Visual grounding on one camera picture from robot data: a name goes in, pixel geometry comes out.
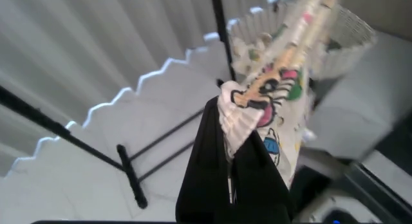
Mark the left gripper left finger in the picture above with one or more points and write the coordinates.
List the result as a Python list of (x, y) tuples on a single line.
[(202, 179)]

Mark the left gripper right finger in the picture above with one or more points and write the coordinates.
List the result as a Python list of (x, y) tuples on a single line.
[(257, 192)]

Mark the black clothes rack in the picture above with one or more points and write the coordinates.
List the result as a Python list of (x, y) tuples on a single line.
[(132, 175)]

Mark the white laundry basket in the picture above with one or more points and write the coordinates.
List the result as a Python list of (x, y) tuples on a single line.
[(347, 53)]

